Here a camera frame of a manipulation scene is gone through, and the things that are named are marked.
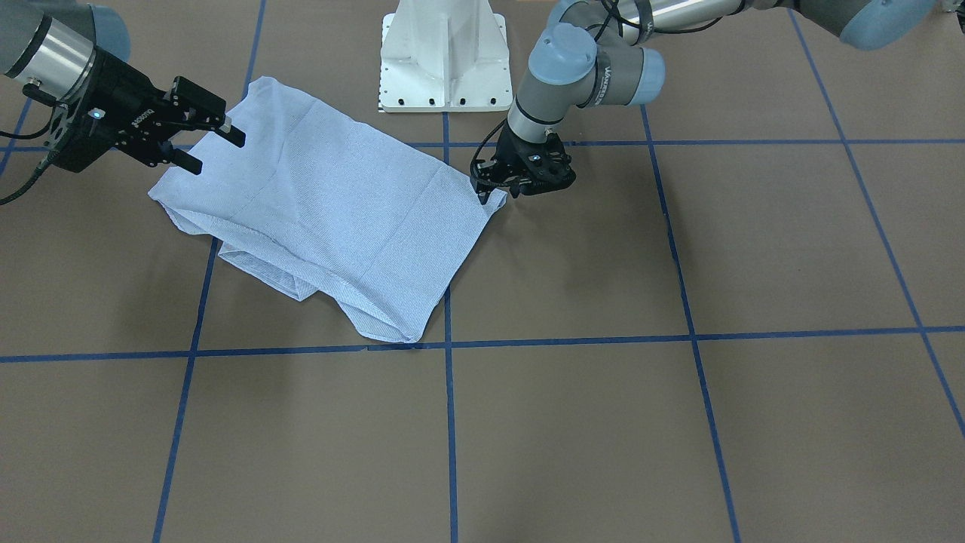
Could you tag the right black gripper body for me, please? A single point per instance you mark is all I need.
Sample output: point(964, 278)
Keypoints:
point(118, 96)

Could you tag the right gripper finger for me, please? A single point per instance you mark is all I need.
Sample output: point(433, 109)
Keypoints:
point(167, 153)

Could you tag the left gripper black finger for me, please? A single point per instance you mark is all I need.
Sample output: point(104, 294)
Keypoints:
point(487, 175)

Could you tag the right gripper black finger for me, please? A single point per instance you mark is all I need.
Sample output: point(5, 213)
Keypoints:
point(196, 108)

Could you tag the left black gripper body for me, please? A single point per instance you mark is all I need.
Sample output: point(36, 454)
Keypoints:
point(507, 167)

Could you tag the light blue striped shirt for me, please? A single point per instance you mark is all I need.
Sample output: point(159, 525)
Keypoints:
point(316, 202)

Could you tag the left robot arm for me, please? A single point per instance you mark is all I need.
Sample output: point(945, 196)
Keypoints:
point(597, 53)

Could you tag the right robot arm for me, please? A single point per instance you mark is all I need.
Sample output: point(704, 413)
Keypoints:
point(71, 58)

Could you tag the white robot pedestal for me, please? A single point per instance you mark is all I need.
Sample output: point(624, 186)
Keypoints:
point(444, 56)

